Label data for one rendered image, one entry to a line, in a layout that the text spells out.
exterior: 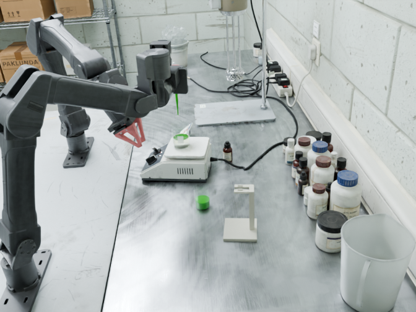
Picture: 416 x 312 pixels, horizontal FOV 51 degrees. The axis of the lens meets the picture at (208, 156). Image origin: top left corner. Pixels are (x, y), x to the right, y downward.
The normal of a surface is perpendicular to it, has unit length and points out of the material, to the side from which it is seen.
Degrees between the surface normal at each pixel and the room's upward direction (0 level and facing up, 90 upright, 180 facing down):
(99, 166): 0
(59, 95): 98
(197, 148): 0
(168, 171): 90
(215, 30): 90
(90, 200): 0
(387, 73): 90
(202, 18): 90
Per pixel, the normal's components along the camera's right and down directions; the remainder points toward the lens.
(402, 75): -1.00, 0.08
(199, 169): -0.13, 0.49
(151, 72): 0.65, 0.33
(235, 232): -0.06, -0.87
